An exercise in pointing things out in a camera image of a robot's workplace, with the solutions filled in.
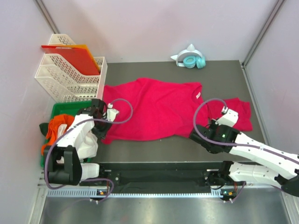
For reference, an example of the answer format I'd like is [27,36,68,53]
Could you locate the teal cat ear headphones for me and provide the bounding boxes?
[171,44,206,69]

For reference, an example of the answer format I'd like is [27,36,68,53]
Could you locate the white t shirt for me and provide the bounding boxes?
[57,122,98,162]

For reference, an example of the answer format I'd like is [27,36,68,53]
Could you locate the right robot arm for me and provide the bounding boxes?
[190,120,299,196]

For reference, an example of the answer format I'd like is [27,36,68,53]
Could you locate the pink t shirt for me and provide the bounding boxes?
[207,98,253,132]
[102,78,203,144]

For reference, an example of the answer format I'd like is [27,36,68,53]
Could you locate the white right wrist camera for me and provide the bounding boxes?
[215,106,239,127]

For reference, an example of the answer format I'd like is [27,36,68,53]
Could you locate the green plastic bin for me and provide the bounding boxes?
[41,101,91,168]

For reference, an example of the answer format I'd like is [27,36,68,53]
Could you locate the purple cable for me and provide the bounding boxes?
[44,98,134,203]
[193,98,299,203]

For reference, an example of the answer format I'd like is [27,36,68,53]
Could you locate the red orange folder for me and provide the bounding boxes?
[41,44,100,76]

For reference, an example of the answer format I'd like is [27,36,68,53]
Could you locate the grey cable duct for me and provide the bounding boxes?
[46,188,234,199]

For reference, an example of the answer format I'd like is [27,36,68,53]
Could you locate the white file organizer rack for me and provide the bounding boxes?
[34,34,108,103]

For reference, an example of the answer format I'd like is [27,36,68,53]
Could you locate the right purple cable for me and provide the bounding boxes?
[193,98,299,203]

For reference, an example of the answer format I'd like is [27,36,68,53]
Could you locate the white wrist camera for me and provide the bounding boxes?
[215,106,239,127]
[106,103,120,122]

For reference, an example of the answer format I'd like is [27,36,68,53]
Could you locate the dark green cloth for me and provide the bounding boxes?
[39,123,49,137]

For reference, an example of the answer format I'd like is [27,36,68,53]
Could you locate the folded pink t shirt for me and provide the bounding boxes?
[207,98,253,132]

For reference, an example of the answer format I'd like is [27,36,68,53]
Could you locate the orange t shirt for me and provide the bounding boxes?
[41,114,74,155]

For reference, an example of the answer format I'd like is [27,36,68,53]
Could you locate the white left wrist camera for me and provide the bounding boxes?
[106,103,120,122]

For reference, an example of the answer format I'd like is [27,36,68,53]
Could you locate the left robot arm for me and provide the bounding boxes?
[44,99,111,189]

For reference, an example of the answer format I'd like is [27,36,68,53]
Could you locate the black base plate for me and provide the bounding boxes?
[80,162,235,194]

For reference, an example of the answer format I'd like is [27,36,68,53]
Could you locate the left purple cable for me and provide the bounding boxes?
[44,98,134,203]

